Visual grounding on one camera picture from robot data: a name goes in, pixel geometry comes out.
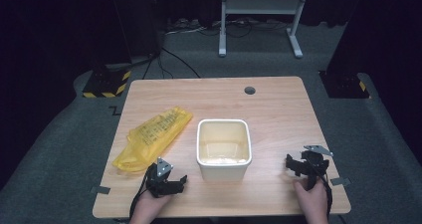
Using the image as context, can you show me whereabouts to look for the bundle of floor cables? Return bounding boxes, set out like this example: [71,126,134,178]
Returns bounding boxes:
[164,17,291,39]

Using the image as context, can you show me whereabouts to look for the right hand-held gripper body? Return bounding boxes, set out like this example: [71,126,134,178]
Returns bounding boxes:
[300,144,334,190]

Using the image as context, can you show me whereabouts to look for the right hand-held gripper cable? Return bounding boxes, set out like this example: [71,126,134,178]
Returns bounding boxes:
[312,160,334,219]

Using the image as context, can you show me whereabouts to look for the yellow plastic trash bag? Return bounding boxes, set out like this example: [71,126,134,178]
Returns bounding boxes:
[111,106,194,173]

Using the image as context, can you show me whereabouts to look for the hand-held gripper cable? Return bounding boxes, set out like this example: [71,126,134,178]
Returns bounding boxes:
[312,160,334,219]
[128,170,149,219]

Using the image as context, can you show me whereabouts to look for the person's right hand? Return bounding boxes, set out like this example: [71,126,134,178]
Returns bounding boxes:
[293,178,330,224]

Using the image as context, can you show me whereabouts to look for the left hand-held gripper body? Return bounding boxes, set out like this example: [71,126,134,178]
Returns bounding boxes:
[144,156,177,198]

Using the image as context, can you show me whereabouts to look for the grey tape piece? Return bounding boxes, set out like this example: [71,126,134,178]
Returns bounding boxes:
[329,176,352,187]
[91,185,111,196]

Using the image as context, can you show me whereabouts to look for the cream plastic bin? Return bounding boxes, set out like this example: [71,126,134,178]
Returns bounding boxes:
[196,118,253,182]

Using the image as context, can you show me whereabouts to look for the black yellow striped stand base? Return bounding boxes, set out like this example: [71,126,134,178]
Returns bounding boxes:
[318,70,371,100]
[82,69,132,99]

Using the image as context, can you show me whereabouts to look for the grey metal stand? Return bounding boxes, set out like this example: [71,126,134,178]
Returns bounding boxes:
[217,0,312,59]

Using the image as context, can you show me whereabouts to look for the left hand-held gripper cable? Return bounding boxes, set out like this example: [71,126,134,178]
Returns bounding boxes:
[128,170,149,219]

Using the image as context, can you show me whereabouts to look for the person's left hand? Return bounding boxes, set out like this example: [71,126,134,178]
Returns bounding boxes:
[129,187,174,219]

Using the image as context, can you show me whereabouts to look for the black floor cable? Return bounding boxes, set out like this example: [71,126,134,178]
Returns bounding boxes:
[142,46,202,80]

